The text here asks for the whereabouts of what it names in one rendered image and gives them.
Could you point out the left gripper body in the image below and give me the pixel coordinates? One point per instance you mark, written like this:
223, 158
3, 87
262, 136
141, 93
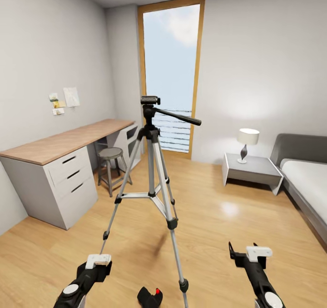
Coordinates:
96, 275

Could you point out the camera tripod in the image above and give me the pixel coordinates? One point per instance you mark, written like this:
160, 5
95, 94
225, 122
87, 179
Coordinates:
154, 149

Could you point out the digital camera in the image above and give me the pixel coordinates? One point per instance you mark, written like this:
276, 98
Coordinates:
150, 301

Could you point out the nightstand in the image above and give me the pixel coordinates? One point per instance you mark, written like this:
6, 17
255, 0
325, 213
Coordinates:
257, 169

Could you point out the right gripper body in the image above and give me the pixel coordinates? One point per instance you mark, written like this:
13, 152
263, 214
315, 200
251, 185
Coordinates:
242, 261

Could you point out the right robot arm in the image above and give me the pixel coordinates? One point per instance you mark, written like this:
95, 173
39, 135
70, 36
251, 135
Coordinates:
254, 261

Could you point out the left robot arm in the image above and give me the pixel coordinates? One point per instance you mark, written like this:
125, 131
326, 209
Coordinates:
74, 295

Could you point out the desk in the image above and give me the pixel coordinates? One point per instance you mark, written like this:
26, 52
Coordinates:
53, 176

